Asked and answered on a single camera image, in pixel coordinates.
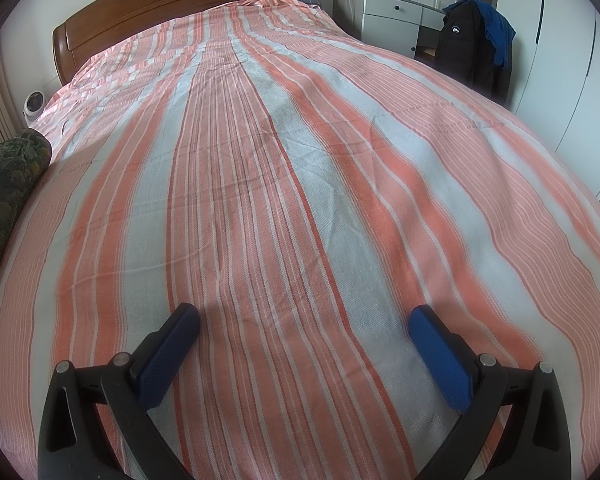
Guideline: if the white desk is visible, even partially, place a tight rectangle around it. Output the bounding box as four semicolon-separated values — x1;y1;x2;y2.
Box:
361;0;448;61

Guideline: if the dark jacket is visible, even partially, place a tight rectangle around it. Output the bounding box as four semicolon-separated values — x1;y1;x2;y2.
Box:
437;0;512;106

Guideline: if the striped pink bed sheet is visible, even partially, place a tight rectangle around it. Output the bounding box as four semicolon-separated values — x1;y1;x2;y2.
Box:
0;0;600;480

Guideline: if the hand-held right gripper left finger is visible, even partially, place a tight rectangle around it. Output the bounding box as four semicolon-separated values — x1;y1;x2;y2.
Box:
37;302;202;480

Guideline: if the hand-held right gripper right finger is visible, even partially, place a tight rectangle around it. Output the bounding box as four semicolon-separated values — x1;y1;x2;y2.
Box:
407;304;573;480

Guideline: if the small white fan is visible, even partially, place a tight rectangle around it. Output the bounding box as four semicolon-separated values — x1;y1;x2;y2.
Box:
22;90;51;126

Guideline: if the white wardrobe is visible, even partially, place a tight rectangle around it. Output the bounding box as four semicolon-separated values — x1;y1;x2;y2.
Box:
457;0;600;206

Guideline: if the blue garment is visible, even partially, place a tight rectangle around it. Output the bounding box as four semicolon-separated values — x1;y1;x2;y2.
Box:
467;0;517;68

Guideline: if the green printed cloth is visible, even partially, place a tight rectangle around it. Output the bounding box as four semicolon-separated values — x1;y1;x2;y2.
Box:
0;129;53;301

